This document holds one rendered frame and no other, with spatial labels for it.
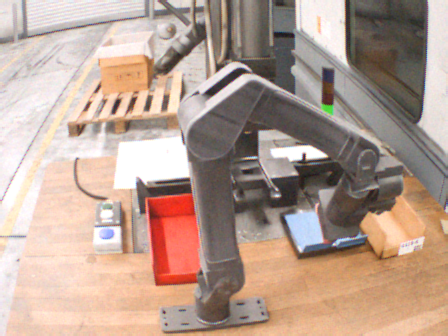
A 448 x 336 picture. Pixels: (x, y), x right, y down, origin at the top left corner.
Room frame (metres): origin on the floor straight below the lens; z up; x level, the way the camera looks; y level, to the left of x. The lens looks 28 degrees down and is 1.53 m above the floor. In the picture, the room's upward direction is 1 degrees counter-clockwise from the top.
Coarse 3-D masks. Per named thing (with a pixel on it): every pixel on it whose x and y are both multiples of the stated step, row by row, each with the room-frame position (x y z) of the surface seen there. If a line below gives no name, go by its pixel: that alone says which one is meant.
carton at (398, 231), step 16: (400, 208) 0.88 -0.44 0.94; (368, 224) 0.82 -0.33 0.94; (384, 224) 0.86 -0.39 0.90; (400, 224) 0.86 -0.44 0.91; (416, 224) 0.78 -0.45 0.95; (368, 240) 0.81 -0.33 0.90; (384, 240) 0.73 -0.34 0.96; (400, 240) 0.79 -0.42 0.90; (416, 240) 0.75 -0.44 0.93; (384, 256) 0.73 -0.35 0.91
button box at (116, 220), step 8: (88, 192) 1.05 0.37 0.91; (96, 208) 0.94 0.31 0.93; (112, 208) 0.93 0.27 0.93; (120, 208) 0.94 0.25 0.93; (96, 216) 0.90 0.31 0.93; (112, 216) 0.90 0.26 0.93; (120, 216) 0.91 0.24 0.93; (96, 224) 0.87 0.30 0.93; (104, 224) 0.87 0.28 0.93; (112, 224) 0.87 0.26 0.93; (120, 224) 0.88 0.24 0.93
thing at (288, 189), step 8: (248, 184) 0.96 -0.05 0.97; (256, 184) 0.97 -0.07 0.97; (280, 184) 0.98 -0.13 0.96; (288, 184) 0.98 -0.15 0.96; (296, 184) 0.98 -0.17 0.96; (264, 192) 1.04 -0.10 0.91; (280, 192) 0.98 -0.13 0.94; (288, 192) 0.98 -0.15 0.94; (296, 192) 0.98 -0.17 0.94; (272, 200) 0.97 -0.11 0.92; (280, 200) 0.98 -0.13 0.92; (288, 200) 0.98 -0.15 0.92; (296, 200) 0.98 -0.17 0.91; (240, 208) 0.96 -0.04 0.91; (272, 208) 0.97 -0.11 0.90
